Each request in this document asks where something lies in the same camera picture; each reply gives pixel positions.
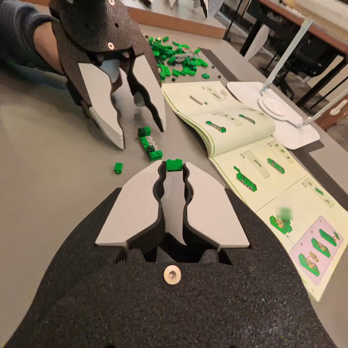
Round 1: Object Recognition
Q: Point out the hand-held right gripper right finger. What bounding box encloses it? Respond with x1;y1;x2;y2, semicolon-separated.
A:
182;162;250;253

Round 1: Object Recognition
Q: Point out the black office chair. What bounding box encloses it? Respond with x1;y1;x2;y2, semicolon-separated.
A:
258;8;340;101

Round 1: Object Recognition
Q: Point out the pile of green bricks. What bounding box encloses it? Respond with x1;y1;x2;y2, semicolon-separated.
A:
145;35;211;82

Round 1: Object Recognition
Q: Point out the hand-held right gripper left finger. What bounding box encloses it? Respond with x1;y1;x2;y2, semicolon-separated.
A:
95;160;167;254

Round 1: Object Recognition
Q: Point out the green and white brick assembly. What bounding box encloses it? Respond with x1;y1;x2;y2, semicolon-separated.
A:
138;127;163;162

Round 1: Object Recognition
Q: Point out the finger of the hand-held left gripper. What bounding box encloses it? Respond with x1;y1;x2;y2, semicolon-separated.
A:
127;54;167;133
78;62;126;150

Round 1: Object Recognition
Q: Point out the brown table with black legs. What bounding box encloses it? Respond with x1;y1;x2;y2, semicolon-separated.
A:
239;0;348;109

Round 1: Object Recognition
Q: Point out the grey desk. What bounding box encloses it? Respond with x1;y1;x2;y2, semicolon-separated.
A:
0;23;348;348

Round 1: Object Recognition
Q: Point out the white desk lamp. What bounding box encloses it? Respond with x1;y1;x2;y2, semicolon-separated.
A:
226;18;348;150

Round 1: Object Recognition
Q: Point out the open instruction booklet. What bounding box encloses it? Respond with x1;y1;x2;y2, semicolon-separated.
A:
162;81;348;302

